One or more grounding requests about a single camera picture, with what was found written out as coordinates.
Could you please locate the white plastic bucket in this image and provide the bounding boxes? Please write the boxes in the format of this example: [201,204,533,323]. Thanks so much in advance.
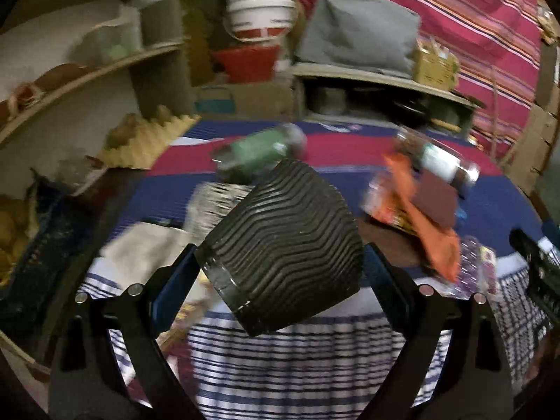
[223,0,300,42]

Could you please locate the yellow slotted basket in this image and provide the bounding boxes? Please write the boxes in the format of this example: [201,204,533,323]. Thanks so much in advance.
[413,39,460,90]

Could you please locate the dark crate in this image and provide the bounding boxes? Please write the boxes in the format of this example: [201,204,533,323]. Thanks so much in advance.
[0,175,92,316]

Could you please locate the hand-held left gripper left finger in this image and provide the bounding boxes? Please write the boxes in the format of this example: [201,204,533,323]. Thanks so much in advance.
[48,243,202,420]

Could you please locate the red plastic basin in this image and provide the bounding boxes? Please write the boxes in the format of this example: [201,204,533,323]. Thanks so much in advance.
[210,44,283,84]

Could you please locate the orange printed snack packet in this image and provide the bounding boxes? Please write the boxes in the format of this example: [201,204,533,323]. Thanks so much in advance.
[361,170,421,233]

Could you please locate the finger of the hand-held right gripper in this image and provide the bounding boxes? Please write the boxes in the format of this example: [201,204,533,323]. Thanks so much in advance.
[510,227,560,337]

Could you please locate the clear jar with white label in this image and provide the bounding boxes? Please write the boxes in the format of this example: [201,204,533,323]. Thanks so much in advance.
[394,127,482,195]

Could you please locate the cardboard box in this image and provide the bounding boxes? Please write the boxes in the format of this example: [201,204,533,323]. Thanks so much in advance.
[192,83,294,119]

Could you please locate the black ribbed plastic pot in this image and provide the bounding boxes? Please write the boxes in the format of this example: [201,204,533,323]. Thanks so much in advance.
[194,157,364,337]

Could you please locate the brown wrapper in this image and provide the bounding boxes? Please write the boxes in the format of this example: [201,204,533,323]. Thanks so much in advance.
[415,170,460,232]

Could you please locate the silver patterned packet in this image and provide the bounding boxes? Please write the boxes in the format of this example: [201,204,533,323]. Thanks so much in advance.
[188,181,254,246]

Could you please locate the black frying pan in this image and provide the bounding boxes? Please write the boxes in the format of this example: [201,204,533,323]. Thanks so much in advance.
[391,96,462,132]

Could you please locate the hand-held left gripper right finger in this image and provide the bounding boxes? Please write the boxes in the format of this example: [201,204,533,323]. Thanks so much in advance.
[361,243,515,420]

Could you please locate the wooden shelf unit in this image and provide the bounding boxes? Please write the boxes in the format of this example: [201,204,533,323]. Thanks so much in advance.
[0,0,193,193]

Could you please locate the white cloth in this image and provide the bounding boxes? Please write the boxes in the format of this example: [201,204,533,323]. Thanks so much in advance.
[100,221,197,289]

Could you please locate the low grey shelf table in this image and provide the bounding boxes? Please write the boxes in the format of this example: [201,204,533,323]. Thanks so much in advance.
[291,63,486,136]

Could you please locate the green plastic jar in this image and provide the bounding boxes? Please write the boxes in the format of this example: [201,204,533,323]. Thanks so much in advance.
[212,123,309,184]

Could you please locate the grey fabric cover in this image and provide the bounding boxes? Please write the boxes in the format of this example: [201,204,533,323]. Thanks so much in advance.
[295,0,423,79]

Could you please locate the cardboard sheets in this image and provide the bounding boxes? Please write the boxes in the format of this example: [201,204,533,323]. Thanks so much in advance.
[499,39,560,197]

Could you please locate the purple patterned packet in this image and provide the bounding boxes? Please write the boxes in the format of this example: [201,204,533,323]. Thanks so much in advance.
[446,234,499,298]

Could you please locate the plain orange wrapper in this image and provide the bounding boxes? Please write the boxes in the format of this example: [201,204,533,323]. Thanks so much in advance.
[383,153,462,281]

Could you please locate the red striped curtain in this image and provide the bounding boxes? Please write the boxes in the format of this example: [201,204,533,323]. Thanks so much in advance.
[280,0,543,162]

